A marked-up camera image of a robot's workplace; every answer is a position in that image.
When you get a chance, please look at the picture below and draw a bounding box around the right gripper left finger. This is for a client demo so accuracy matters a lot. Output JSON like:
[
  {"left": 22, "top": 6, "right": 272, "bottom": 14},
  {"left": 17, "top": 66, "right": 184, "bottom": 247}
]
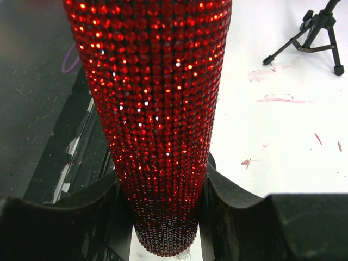
[{"left": 1, "top": 171, "right": 133, "bottom": 260}]

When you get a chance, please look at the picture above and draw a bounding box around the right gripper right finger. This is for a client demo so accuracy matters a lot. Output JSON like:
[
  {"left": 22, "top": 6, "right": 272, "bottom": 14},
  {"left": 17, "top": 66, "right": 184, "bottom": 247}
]
[{"left": 201, "top": 157, "right": 347, "bottom": 260}]

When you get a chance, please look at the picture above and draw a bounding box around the red glitter microphone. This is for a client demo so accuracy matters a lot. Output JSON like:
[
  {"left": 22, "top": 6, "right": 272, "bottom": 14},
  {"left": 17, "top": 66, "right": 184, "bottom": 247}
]
[{"left": 63, "top": 1, "right": 232, "bottom": 256}]

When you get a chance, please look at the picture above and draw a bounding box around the black tripod mic stand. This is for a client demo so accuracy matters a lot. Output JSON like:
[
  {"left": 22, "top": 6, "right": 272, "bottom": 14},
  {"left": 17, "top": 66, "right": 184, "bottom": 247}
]
[{"left": 262, "top": 0, "right": 345, "bottom": 76}]

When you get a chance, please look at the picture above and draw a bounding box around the black front mounting rail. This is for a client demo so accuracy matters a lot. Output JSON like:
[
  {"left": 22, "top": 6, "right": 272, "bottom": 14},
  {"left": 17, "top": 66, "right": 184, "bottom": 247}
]
[{"left": 23, "top": 70, "right": 114, "bottom": 204}]

